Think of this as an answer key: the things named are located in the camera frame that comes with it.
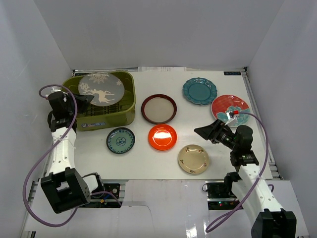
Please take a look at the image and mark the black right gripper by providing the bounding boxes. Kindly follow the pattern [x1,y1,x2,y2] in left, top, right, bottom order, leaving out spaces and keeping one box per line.
[194,119,238,151]

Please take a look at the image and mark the grey deer plate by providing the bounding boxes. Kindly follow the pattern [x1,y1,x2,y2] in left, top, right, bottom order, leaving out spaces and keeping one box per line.
[78,73,125,107]

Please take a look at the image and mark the dark red rimmed cream plate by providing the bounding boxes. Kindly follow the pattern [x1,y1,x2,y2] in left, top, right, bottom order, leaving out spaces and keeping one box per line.
[141,94,177,124]

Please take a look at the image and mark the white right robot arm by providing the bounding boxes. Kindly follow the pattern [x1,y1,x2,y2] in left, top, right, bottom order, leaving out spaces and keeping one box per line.
[194,119,297,238]

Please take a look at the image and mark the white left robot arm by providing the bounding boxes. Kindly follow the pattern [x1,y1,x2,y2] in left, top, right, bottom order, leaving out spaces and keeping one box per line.
[41,91,105,214]

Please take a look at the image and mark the olive green plastic bin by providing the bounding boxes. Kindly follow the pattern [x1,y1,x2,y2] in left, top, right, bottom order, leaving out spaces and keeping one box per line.
[63,71,136,131]

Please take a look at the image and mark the red and teal floral plate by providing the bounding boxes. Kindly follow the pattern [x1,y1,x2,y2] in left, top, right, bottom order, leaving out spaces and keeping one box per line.
[211,95,250,127]

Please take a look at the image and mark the cream floral plate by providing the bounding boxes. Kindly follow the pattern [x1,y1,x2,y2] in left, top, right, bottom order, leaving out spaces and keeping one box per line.
[177,144,210,175]

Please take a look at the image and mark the teal scalloped plate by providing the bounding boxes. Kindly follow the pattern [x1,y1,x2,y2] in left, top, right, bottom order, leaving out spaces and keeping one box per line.
[182,77,218,106]

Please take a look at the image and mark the orange glossy plate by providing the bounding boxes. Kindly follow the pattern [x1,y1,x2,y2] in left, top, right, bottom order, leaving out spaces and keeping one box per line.
[148,124,178,151]

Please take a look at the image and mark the green blue patterned small plate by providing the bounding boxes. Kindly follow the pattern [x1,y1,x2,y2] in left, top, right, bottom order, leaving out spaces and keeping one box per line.
[106,127,136,154]

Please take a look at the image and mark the white paper sheets at back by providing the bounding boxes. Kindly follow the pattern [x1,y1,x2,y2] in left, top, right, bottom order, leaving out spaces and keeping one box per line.
[138,66,187,72]

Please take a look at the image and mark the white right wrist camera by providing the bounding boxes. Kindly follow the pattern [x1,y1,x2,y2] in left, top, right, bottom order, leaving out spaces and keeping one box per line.
[226,111,239,123]

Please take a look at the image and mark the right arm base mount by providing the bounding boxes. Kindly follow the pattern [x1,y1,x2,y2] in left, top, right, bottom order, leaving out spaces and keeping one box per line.
[202,182,239,211]

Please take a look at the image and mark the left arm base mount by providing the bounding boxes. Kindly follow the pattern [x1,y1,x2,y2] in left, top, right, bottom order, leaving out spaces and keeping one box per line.
[85,182,121,206]

